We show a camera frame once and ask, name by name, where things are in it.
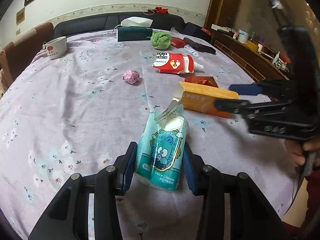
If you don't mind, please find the dark green tissue box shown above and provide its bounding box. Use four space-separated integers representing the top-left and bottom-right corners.
113 16 153 42

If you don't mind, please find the wooden sideboard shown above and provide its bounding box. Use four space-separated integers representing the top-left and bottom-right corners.
211 30 289 82

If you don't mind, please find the pink crumpled paper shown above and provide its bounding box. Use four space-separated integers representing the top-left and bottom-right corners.
122 69 140 85

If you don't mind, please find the teal tissue pack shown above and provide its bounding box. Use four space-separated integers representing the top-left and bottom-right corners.
135 100 189 191

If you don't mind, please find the red pouch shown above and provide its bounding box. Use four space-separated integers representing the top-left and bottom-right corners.
171 37 188 48

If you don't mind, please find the red item on sofa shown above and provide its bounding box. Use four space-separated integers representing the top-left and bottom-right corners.
154 7 168 15

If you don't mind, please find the floral purple tablecloth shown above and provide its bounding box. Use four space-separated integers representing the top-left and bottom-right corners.
1 31 298 239

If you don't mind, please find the right hand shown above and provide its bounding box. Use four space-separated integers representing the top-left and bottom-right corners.
285 135 320 167

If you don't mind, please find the black tool on table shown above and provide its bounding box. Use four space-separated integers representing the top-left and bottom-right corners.
183 37 216 55

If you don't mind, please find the white ceramic mug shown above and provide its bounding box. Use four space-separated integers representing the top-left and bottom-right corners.
42 36 67 60

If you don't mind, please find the small wall plaque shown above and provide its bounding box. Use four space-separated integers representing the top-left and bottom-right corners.
16 7 25 25

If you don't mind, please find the green cloth ball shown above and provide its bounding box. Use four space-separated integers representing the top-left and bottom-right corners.
150 31 172 50

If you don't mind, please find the brown armchair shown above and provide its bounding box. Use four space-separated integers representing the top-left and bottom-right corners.
1 22 54 87

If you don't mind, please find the red foil wrapper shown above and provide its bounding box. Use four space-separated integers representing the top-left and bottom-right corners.
184 76 218 88

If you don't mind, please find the black leather sofa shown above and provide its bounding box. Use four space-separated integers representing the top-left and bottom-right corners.
54 12 186 38

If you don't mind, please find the orange cardboard box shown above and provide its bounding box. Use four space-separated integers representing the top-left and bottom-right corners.
173 81 239 118

